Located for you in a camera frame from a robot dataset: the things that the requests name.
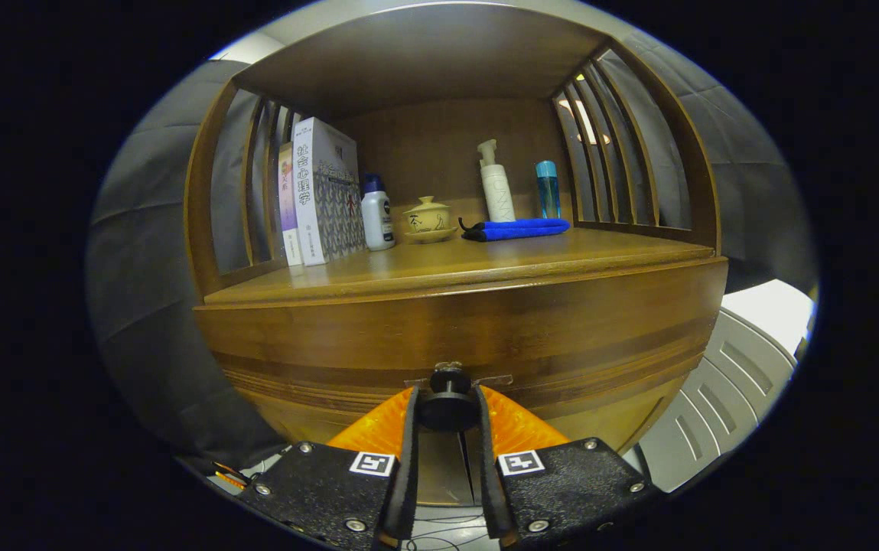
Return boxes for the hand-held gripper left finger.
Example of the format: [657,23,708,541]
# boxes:
[252,385,421,550]

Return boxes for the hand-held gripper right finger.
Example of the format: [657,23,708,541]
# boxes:
[474,385,666,548]

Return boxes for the wooden drawer with black knob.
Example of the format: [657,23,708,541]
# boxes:
[194,260,729,460]

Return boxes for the wooden countertop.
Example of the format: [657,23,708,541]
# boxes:
[204,227,718,307]

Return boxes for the wooden cabinet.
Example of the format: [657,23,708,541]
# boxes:
[185,4,729,507]

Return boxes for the folded blue cloth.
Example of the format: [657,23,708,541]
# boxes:
[458,217,571,243]

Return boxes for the yellow lidded tea bowl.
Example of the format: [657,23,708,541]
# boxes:
[402,196,459,244]

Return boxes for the white bottle with blue cap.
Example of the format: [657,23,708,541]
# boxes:
[360,174,396,252]

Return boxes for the thick white book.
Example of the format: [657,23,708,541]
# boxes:
[291,117,367,266]

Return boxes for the white pump bottle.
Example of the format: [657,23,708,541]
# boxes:
[477,139,517,223]

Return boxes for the clear blue bottle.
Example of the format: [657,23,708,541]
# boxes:
[536,160,562,220]

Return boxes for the thin purple book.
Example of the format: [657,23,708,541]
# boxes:
[278,142,304,267]

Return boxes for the dark floor cables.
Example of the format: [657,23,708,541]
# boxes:
[401,505,501,551]

